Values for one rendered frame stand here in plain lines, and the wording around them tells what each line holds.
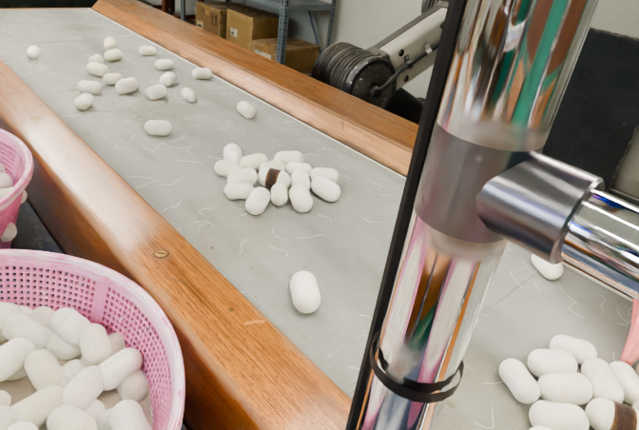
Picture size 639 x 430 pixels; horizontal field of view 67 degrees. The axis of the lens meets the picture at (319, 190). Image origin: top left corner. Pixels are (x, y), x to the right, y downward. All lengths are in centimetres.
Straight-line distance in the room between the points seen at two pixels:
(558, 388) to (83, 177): 43
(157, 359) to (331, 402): 12
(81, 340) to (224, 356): 11
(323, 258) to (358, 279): 4
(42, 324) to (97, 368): 6
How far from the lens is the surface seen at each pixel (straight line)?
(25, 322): 39
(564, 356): 40
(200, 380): 34
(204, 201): 51
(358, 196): 55
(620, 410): 39
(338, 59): 98
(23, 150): 57
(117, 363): 35
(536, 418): 36
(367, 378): 17
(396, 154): 64
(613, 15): 247
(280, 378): 31
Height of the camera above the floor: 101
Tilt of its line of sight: 29 degrees down
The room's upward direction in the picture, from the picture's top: 8 degrees clockwise
